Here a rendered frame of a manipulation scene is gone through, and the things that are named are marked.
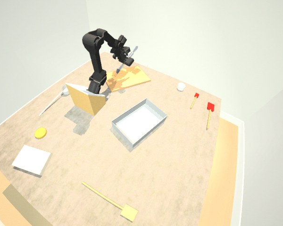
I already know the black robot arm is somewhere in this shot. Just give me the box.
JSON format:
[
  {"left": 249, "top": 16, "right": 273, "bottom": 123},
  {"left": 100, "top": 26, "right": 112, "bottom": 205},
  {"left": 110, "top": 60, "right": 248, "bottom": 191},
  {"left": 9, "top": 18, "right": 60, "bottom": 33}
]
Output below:
[{"left": 82, "top": 28, "right": 131, "bottom": 94}]

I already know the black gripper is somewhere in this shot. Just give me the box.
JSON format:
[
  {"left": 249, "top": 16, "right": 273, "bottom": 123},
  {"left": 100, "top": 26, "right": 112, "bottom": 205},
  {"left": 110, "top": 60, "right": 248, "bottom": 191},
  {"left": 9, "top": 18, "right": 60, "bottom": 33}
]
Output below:
[{"left": 113, "top": 51, "right": 134, "bottom": 67}]

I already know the white short cylinder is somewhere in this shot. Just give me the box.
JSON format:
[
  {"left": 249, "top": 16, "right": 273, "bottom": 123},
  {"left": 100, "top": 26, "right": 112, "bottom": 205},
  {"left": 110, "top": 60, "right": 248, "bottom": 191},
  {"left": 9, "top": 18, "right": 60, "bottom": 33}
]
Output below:
[{"left": 177, "top": 83, "right": 185, "bottom": 91}]

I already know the yellow round disc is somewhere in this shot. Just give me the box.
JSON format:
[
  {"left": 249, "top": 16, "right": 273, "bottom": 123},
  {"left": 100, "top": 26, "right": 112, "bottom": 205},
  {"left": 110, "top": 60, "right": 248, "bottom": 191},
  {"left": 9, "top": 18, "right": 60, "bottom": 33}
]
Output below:
[{"left": 34, "top": 128, "right": 47, "bottom": 139}]

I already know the grey metal roasting tin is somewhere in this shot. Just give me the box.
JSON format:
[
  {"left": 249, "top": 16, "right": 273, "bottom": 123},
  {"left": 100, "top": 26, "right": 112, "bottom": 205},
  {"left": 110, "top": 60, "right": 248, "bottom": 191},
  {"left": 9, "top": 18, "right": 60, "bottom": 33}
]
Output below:
[{"left": 111, "top": 98, "right": 168, "bottom": 148}]

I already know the white flat square slab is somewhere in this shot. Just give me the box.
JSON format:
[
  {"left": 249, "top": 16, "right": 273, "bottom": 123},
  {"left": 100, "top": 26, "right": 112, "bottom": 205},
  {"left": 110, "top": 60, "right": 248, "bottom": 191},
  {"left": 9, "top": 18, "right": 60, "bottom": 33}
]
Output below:
[{"left": 12, "top": 145, "right": 53, "bottom": 175}]

